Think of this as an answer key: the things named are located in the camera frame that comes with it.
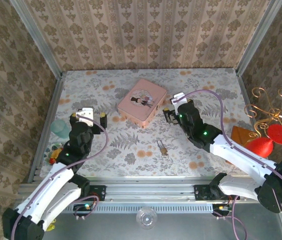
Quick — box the pink wedding couple tin box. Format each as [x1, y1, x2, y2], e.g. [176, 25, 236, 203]
[117, 78, 168, 130]

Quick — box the small brass padlock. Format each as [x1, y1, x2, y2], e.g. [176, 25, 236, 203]
[156, 139, 169, 156]

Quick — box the translucent teal cup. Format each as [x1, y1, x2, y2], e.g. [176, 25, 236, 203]
[50, 119, 71, 140]

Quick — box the small colourful toy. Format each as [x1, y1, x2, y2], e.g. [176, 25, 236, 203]
[46, 146, 64, 166]

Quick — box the brown wooden block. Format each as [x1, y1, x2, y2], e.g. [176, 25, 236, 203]
[225, 125, 256, 166]

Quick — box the floral patterned table mat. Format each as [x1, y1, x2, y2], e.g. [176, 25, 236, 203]
[34, 68, 269, 178]

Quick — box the small circuit board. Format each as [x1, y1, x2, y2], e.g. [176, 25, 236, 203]
[73, 202, 94, 221]
[212, 203, 233, 221]

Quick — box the red hourglass shaped object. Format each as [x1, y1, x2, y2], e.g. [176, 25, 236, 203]
[244, 123, 282, 159]

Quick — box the clear glass dome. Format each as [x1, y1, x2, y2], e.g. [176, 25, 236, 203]
[135, 206, 158, 230]

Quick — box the grey sheet metal panel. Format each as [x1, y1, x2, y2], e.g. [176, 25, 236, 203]
[40, 197, 282, 240]

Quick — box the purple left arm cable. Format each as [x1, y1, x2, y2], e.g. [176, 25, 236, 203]
[10, 116, 109, 240]

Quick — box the aluminium mounting rail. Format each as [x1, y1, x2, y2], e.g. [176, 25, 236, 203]
[18, 176, 282, 204]

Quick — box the slotted metal cable tray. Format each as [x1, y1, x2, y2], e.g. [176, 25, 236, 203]
[55, 203, 215, 213]

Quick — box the gold wire jewellery stand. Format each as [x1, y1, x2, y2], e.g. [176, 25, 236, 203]
[244, 86, 282, 141]

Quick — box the aluminium corner post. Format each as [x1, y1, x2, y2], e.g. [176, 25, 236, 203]
[235, 0, 282, 76]
[8, 0, 64, 80]

